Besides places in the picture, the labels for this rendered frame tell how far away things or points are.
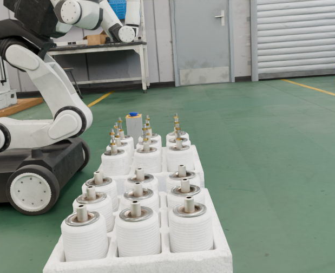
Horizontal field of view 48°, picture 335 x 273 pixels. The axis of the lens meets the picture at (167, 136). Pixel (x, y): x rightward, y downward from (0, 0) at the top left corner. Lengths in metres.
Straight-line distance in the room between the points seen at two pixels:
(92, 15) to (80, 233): 0.76
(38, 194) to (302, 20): 5.67
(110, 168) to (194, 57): 5.18
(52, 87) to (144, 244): 1.02
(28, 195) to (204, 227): 0.93
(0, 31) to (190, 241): 1.24
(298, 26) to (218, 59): 1.37
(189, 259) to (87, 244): 0.21
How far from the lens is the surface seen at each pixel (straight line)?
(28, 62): 1.68
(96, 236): 0.84
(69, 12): 1.32
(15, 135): 1.79
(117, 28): 1.86
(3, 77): 5.01
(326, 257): 1.20
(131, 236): 0.82
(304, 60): 6.66
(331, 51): 6.81
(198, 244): 0.83
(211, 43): 6.43
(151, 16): 6.46
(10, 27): 1.73
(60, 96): 1.69
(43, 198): 1.58
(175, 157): 1.32
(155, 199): 0.93
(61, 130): 1.66
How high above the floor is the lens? 0.60
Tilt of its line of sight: 13 degrees down
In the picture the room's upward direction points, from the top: 4 degrees counter-clockwise
